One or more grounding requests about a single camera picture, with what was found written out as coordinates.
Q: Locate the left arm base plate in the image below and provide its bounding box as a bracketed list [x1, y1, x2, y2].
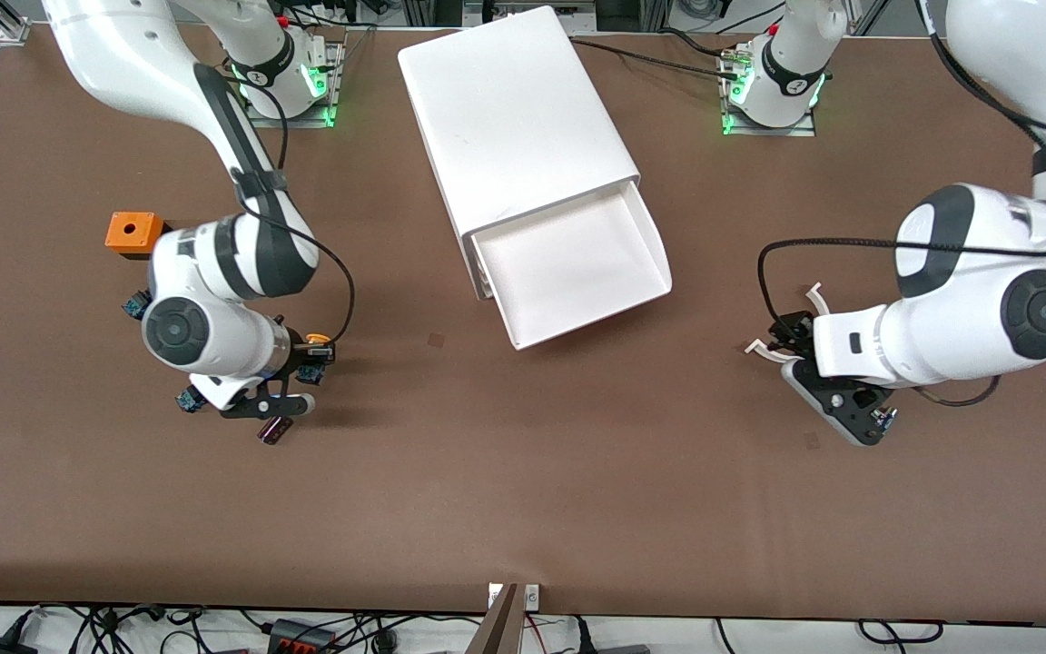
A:
[720, 50, 818, 138]

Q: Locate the orange box with hole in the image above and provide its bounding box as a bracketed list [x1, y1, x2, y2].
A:
[104, 211, 172, 263]

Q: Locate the yellow push button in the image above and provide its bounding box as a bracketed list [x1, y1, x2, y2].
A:
[296, 332, 336, 387]

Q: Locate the brown camera post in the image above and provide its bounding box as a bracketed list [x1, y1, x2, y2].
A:
[464, 583, 525, 654]

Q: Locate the black cable on table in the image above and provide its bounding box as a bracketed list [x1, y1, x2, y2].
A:
[568, 27, 746, 84]

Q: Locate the black power strip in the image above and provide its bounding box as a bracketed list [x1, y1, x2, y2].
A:
[267, 619, 339, 654]

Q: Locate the aluminium corner profile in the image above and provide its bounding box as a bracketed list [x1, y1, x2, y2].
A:
[0, 0, 34, 46]

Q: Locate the aluminium frame structure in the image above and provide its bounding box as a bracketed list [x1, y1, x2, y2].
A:
[400, 0, 674, 35]

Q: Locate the white curved plastic piece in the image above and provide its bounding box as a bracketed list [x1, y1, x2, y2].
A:
[744, 282, 827, 365]

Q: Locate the black cable loop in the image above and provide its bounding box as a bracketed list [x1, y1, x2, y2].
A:
[856, 619, 945, 648]

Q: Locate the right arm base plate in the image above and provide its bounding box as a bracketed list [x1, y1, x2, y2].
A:
[241, 36, 345, 130]

